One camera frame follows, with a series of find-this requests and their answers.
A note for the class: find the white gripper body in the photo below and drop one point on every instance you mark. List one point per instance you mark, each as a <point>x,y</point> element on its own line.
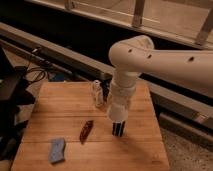
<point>120,101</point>

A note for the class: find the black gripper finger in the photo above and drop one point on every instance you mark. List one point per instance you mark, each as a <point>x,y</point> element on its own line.
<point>122,126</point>
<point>115,127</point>

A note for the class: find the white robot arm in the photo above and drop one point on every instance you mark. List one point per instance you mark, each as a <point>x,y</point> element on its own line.
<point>189,69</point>

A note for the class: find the dark red eraser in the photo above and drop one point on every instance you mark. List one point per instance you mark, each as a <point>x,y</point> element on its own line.
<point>86,131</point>

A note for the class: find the black equipment stand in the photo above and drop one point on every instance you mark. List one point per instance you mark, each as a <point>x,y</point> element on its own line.
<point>13,92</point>

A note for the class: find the metal rail frame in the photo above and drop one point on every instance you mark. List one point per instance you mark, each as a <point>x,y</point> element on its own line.
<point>81,61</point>

